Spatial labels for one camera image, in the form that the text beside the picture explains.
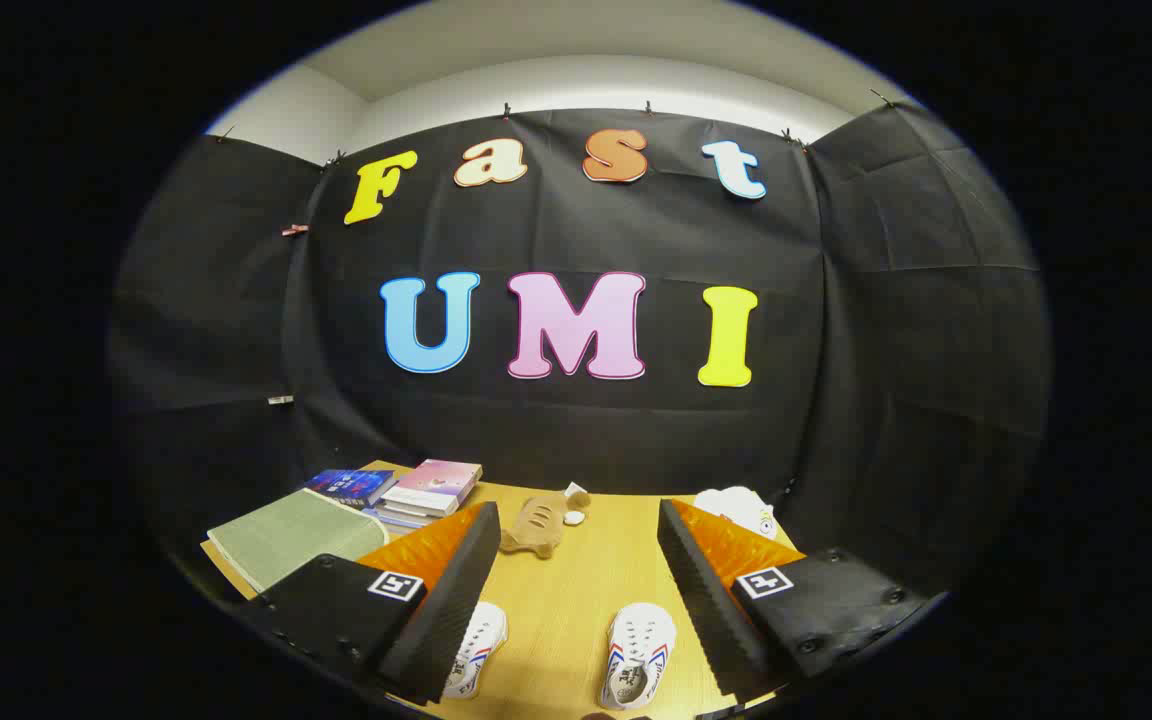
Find white canvas shoe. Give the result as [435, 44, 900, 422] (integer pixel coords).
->
[598, 602, 679, 711]
[441, 600, 509, 701]

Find pink cover book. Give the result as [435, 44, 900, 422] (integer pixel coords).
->
[381, 459, 484, 518]

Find fabric storage box with lid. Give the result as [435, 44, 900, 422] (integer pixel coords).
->
[206, 488, 392, 596]

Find black backdrop cloth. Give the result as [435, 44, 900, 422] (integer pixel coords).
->
[106, 100, 1052, 601]

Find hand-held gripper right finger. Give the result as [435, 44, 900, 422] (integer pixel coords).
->
[656, 497, 937, 706]

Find grey book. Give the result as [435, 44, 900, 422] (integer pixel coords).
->
[376, 503, 457, 528]

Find white plush toy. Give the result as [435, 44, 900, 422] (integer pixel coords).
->
[693, 486, 777, 541]

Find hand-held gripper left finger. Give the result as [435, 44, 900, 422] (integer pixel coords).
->
[234, 500, 503, 707]

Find brown bread plush toy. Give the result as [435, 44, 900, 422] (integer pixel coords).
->
[499, 483, 592, 559]

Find row of black clips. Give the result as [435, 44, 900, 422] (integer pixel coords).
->
[216, 88, 899, 167]

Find blue cover book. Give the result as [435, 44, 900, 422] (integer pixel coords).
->
[301, 468, 397, 509]

